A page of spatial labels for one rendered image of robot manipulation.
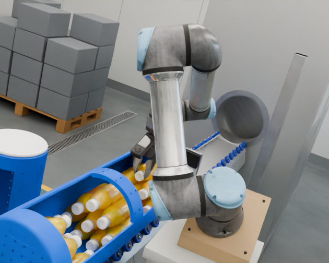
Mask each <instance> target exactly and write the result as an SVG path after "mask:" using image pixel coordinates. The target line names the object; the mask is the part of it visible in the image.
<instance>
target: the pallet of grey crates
mask: <svg viewBox="0 0 329 263"><path fill-rule="evenodd" d="M11 16H12V17H0V97H2V98H4V99H7V100H9V101H12V102H15V103H16V105H15V112H14V113H15V114H17V115H19V116H25V115H28V114H31V113H34V112H39V113H41V114H43V115H46V116H48V117H51V118H53V119H56V120H57V125H56V130H55V131H57V132H59V133H62V134H64V133H66V132H69V131H71V130H73V129H76V128H78V127H81V126H83V125H86V124H88V123H91V122H93V121H95V120H98V119H100V116H101V112H102V103H103V98H104V93H105V87H106V84H107V79H108V74H109V69H110V66H111V62H112V57H113V53H114V48H115V42H116V37H117V34H118V29H119V25H120V23H119V22H117V21H114V20H111V19H108V18H104V17H101V16H98V15H95V14H83V13H73V19H72V25H71V28H70V29H68V27H69V22H70V18H71V13H69V12H67V11H64V10H61V3H58V2H55V1H52V0H14V2H13V9H12V14H11Z"/></svg>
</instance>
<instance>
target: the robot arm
mask: <svg viewBox="0 0 329 263"><path fill-rule="evenodd" d="M221 60H222V48H221V45H220V43H219V41H218V39H217V38H216V36H215V35H214V34H213V33H212V32H211V31H210V30H208V29H207V28H205V27H203V26H201V25H198V24H194V23H188V24H185V25H172V26H161V27H156V26H153V27H151V28H143V29H141V30H140V31H139V33H138V37H137V70H138V71H142V73H143V78H144V79H146V80H147V81H148V83H149V92H150V102H151V107H150V111H149V115H148V116H147V118H148V119H147V123H146V130H147V131H148V132H147V133H146V134H145V135H144V136H143V137H142V138H141V139H140V140H139V142H138V143H137V144H136V145H135V146H134V147H133V148H132V149H131V155H132V156H133V170H134V174H135V173H136V172H137V171H138V167H139V164H140V163H141V162H142V159H143V156H146V157H147V158H148V159H149V158H150V160H147V161H146V169H145V174H144V179H146V178H147V177H148V176H149V175H150V174H151V172H152V170H153V169H154V168H155V164H156V163H157V168H156V170H155V171H154V172H153V174H152V180H150V181H148V186H149V191H150V196H151V201H152V205H153V208H154V212H155V215H156V218H157V219H158V220H160V221H167V220H172V221H174V220H179V219H189V218H195V220H196V223H197V225H198V227H199V228H200V229H201V230H202V231H203V232H204V233H205V234H207V235H209V236H211V237H214V238H226V237H230V236H232V235H234V234H235V233H236V232H237V231H238V230H239V228H240V227H241V225H242V222H243V219H244V210H243V207H242V204H243V202H244V200H245V195H246V186H245V182H244V180H243V178H242V176H241V175H240V174H239V173H238V172H236V171H235V170H233V169H231V168H228V167H224V166H221V167H217V168H214V169H212V170H210V171H209V172H208V173H207V174H206V175H198V176H194V173H193V169H192V168H190V167H189V166H188V164H187V159H186V148H185V137H184V126H183V122H185V121H195V120H201V119H203V120H206V119H210V118H214V117H215V115H216V106H215V101H214V99H213V98H212V94H213V87H214V82H215V76H216V70H217V69H218V68H219V66H220V64H221ZM185 66H192V72H191V85H190V97H189V100H183V101H181V94H180V83H179V80H180V78H181V76H182V75H183V74H184V69H183V67H185Z"/></svg>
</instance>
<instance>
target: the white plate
mask: <svg viewBox="0 0 329 263"><path fill-rule="evenodd" d="M47 149H48V144H47V142H46V141H45V140H44V139H43V138H42V137H40V136H38V135H36V134H34V133H31V132H28V131H24V130H18V129H0V154H3V155H6V156H10V157H19V158H29V157H35V156H39V155H41V154H43V153H45V152H46V151H47Z"/></svg>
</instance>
